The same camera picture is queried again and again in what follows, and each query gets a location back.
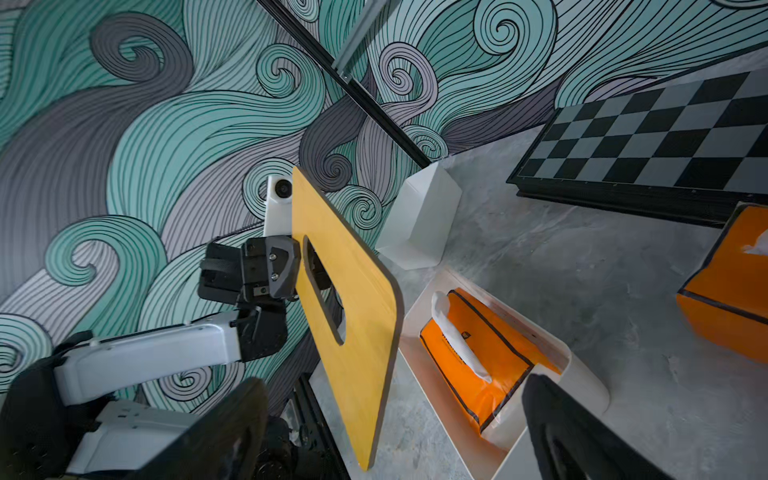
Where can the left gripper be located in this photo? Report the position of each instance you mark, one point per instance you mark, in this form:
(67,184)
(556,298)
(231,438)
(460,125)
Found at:
(259,269)

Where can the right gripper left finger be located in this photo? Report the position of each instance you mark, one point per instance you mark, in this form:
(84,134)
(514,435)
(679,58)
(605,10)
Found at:
(223,444)

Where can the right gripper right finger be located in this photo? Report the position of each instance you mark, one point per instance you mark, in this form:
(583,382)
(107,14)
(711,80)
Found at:
(569,442)

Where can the white tissue box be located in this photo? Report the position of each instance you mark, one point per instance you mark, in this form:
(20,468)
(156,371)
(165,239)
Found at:
(507,452)
(416,230)

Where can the orange tissue pack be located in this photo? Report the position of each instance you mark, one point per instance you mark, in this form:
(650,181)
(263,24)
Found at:
(725,300)
(483,360)

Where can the yellow bamboo lid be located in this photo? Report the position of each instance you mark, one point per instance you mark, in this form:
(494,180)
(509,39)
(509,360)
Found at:
(360,362)

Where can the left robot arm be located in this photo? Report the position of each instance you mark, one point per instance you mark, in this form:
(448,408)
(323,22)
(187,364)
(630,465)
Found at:
(61,417)

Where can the black chessboard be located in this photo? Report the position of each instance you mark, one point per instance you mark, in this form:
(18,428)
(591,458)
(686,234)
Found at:
(688,153)

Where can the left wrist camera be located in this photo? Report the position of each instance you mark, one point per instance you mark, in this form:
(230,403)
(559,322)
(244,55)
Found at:
(278,206)

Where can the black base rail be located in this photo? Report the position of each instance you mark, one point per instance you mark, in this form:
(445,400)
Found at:
(315,453)

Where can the aluminium wall rail back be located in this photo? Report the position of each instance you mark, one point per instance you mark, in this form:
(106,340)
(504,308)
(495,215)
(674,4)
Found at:
(343,61)

